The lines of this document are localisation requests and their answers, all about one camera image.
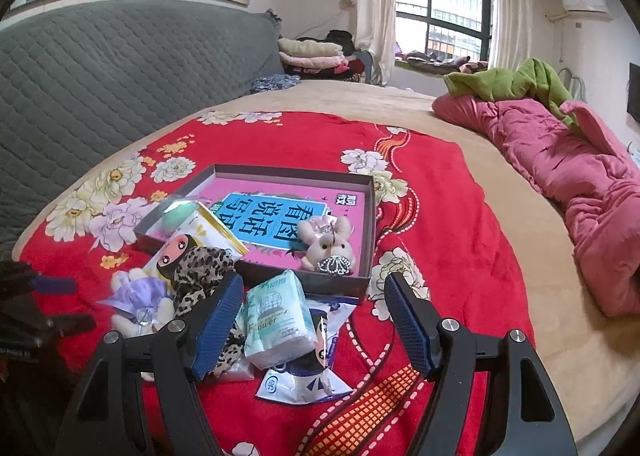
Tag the grey quilted headboard cover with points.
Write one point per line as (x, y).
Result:
(100, 86)

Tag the black bag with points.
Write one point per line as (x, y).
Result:
(340, 39)

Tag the blue patterned cloth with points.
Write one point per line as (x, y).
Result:
(275, 83)

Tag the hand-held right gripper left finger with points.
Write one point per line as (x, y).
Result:
(220, 326)

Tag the pink quilt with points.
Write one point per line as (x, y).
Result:
(575, 176)

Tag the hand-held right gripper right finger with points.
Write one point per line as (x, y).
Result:
(407, 326)

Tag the grey cardboard box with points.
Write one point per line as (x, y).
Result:
(280, 177)

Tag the green blanket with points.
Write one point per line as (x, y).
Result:
(530, 81)

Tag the clear bag of makeup sponges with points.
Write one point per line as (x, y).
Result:
(177, 221)

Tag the plush doll with purple dress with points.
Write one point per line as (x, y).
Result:
(135, 293)

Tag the white green tissue pack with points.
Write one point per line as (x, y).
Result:
(275, 321)

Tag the blue white packet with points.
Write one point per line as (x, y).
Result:
(300, 383)

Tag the black television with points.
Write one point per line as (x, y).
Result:
(635, 91)

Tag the white yellow cartoon packet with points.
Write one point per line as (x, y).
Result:
(210, 231)

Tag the pink book with blue label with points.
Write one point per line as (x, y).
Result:
(260, 231)

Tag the beige bunny plush with crown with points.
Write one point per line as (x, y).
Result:
(320, 246)

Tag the leopard print scrunchie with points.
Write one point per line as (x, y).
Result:
(200, 266)

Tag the stack of folded clothes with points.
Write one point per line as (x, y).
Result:
(310, 54)

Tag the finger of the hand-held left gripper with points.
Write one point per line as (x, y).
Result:
(50, 284)
(75, 322)

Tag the white air conditioner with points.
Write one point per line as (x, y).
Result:
(585, 1)

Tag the red floral blanket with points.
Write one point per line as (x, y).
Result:
(425, 186)

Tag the patterned window seat cushion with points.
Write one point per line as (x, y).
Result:
(435, 65)

